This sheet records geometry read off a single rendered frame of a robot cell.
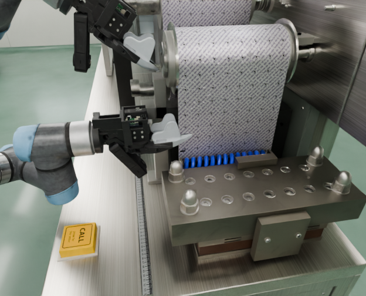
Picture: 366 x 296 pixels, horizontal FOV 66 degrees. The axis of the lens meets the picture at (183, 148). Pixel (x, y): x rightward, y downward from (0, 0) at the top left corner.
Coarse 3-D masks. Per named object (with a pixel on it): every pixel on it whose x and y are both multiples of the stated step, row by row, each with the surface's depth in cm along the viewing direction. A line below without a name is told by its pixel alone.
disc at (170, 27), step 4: (168, 24) 59; (172, 24) 55; (168, 28) 59; (172, 28) 54; (172, 32) 54; (172, 36) 55; (176, 36) 53; (176, 40) 53; (176, 44) 53; (176, 48) 53; (176, 52) 53; (176, 56) 53; (176, 60) 54; (176, 64) 54; (176, 68) 54; (176, 72) 55; (176, 76) 55; (176, 80) 56; (176, 84) 57; (172, 88) 62; (176, 88) 58; (172, 92) 63; (176, 92) 59
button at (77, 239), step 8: (80, 224) 64; (88, 224) 64; (64, 232) 62; (72, 232) 62; (80, 232) 62; (88, 232) 62; (96, 232) 65; (64, 240) 61; (72, 240) 61; (80, 240) 61; (88, 240) 61; (64, 248) 59; (72, 248) 59; (80, 248) 59; (88, 248) 59; (64, 256) 59
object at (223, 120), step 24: (192, 96) 59; (216, 96) 60; (240, 96) 61; (264, 96) 62; (192, 120) 62; (216, 120) 63; (240, 120) 64; (264, 120) 66; (192, 144) 66; (216, 144) 67; (240, 144) 68; (264, 144) 70
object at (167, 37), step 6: (162, 36) 61; (168, 36) 55; (168, 42) 55; (168, 48) 54; (168, 54) 55; (174, 54) 55; (168, 60) 55; (174, 60) 55; (168, 66) 56; (174, 66) 55; (288, 66) 60; (168, 72) 57; (174, 72) 56; (168, 78) 58; (174, 78) 57; (168, 84) 59
